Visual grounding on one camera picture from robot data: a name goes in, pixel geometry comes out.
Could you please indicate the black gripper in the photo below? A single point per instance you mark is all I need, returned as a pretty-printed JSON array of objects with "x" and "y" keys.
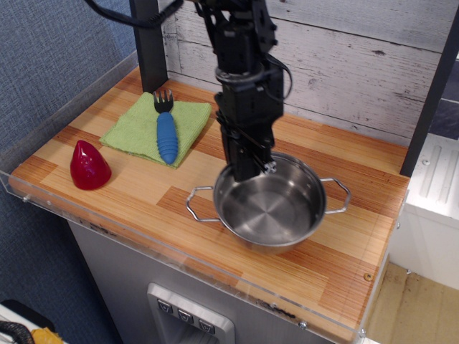
[{"x": 249, "y": 104}]

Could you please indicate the stainless steel pot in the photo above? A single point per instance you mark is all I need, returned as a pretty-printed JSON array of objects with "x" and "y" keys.
[{"x": 273, "y": 213}]

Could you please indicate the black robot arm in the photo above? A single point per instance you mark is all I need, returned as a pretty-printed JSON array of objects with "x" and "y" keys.
[{"x": 241, "y": 34}]

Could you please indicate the yellow object at corner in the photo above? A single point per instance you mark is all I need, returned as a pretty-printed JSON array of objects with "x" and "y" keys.
[{"x": 46, "y": 336}]

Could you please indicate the green folded cloth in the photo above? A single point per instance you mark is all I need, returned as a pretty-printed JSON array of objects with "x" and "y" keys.
[{"x": 136, "y": 132}]

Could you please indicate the clear acrylic table guard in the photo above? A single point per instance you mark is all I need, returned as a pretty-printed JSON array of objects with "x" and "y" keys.
[{"x": 324, "y": 285}]

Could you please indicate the red plastic strawberry toy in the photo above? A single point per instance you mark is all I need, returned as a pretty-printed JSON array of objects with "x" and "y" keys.
[{"x": 88, "y": 168}]

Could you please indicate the grey toy fridge cabinet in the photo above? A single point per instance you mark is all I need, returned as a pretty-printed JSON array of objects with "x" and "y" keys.
[{"x": 123, "y": 273}]

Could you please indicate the silver dispenser button panel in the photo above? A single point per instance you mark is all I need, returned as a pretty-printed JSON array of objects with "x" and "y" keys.
[{"x": 181, "y": 320}]

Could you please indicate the white toy sink unit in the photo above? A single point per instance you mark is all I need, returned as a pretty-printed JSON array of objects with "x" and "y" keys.
[{"x": 425, "y": 239}]

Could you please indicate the blue handled black fork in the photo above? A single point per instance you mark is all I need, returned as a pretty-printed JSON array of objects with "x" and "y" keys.
[{"x": 166, "y": 135}]

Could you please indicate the dark right vertical post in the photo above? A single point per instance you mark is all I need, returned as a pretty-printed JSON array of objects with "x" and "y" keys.
[{"x": 439, "y": 81}]

